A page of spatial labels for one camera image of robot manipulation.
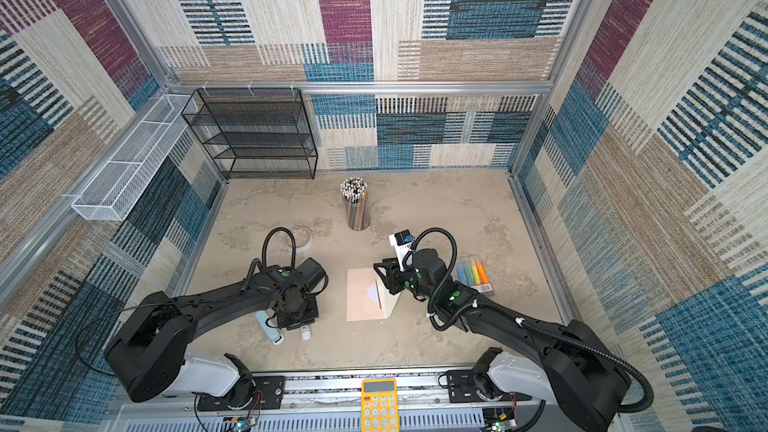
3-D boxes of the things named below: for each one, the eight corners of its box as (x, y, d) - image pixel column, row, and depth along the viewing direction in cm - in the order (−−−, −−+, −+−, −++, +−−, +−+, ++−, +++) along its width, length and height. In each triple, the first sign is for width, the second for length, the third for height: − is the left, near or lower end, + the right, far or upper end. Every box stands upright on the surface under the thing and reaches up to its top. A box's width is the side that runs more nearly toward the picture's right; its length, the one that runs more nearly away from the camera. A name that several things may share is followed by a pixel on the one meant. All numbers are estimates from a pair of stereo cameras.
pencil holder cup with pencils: (346, 230, 106) (339, 194, 91) (348, 213, 110) (341, 176, 96) (370, 230, 105) (366, 194, 91) (370, 212, 110) (367, 176, 96)
